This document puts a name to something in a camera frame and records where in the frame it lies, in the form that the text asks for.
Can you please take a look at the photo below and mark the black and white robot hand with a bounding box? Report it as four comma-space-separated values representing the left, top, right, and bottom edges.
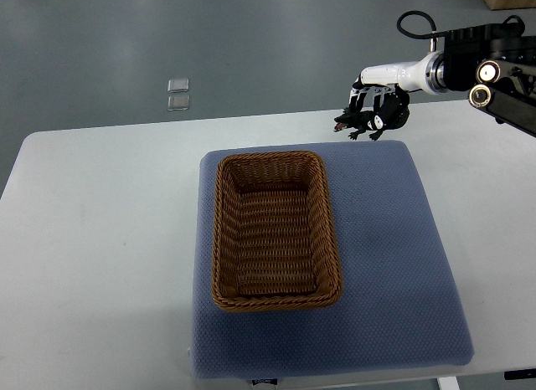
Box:
348, 58, 444, 131

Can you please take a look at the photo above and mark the dark toy crocodile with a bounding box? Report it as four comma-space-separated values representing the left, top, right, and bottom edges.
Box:
333, 107, 410, 141

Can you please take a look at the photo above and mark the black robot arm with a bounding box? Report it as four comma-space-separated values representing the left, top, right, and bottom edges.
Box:
397, 10, 535, 136

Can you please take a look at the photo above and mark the brown wicker basket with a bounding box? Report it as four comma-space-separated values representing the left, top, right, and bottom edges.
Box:
212, 150, 343, 312

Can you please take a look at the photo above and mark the upper metal floor plate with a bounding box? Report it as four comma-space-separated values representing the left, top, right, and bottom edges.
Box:
167, 78, 189, 93

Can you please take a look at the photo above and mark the blue-grey foam mat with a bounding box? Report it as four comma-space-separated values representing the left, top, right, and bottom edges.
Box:
190, 141, 474, 379

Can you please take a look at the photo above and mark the white table leg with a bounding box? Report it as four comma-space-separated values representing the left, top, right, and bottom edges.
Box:
436, 377, 461, 390

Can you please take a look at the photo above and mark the black mat label tag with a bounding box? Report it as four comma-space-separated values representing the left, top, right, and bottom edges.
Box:
251, 378, 278, 386

